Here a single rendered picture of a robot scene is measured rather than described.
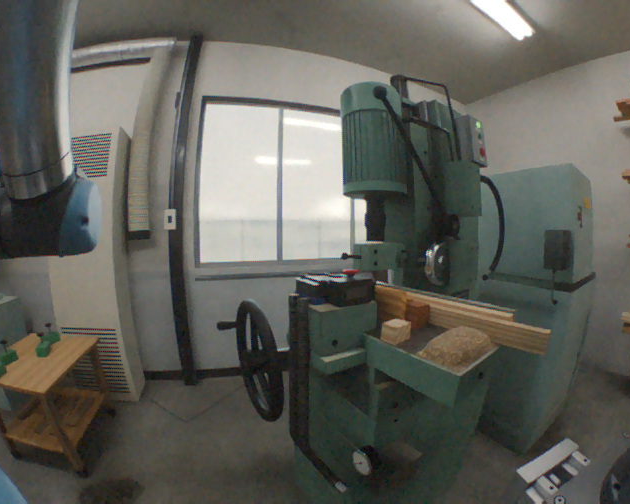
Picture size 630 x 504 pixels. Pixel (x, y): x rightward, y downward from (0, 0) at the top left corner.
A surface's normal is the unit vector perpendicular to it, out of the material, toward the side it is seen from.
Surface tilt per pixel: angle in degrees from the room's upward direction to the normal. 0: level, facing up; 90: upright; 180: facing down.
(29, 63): 128
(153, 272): 90
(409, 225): 90
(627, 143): 90
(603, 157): 90
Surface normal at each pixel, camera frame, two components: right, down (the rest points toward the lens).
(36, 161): 0.71, 0.63
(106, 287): 0.35, 0.06
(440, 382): -0.88, 0.04
